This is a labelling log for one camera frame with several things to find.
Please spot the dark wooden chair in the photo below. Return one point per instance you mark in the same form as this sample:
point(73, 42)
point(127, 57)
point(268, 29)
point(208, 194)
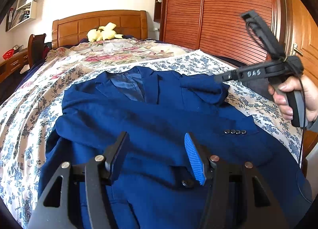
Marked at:
point(35, 48)

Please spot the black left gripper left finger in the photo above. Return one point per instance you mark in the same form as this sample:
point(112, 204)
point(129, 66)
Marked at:
point(115, 155)

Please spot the yellow plush toy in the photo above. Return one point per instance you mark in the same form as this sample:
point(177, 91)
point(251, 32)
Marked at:
point(103, 33)

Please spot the wooden bed headboard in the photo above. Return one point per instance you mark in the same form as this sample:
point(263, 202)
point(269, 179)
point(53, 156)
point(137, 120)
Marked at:
point(71, 30)

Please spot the red basket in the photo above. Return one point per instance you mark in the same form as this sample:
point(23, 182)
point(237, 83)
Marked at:
point(7, 55)

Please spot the pink floral quilt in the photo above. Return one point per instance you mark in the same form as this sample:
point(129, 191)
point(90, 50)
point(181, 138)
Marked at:
point(97, 55)

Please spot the white wall shelf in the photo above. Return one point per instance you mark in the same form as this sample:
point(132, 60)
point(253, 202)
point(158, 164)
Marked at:
point(22, 12)

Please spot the wooden louvered wardrobe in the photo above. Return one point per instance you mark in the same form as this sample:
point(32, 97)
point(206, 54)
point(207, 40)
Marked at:
point(216, 26)

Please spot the navy blue suit jacket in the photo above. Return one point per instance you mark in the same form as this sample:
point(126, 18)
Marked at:
point(156, 186)

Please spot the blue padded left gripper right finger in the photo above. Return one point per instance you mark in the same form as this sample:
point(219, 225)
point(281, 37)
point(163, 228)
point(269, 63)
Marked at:
point(199, 159)

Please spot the wooden desk with drawers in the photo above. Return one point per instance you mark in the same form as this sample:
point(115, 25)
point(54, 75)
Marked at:
point(16, 62)

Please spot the blue floral white bedsheet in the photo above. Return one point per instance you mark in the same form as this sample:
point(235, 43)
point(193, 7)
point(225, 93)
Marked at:
point(29, 114)

